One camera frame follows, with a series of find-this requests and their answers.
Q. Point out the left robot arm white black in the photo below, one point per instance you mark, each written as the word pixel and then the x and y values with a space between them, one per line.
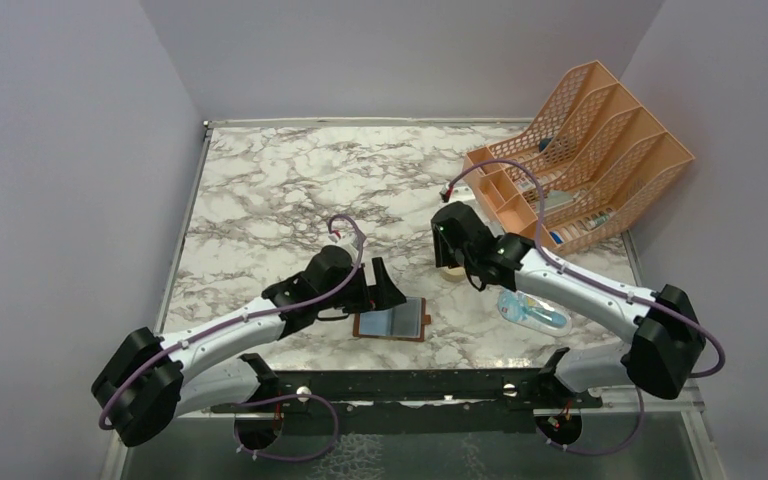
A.
pixel 140 390

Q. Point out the brown leather card holder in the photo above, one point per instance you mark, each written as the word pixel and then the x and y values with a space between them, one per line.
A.
pixel 405 322

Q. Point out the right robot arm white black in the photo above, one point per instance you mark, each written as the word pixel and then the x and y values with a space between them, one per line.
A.
pixel 658 342

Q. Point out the orange plastic file organizer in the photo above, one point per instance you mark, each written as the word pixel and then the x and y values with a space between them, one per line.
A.
pixel 589 165

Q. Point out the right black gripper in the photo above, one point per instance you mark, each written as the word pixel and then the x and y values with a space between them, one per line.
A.
pixel 443 255

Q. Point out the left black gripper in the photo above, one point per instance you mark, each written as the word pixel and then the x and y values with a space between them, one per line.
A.
pixel 382 295

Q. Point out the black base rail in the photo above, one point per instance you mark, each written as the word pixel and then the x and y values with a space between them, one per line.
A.
pixel 392 402

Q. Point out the beige oval tray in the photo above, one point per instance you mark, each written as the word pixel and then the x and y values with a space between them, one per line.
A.
pixel 454 274

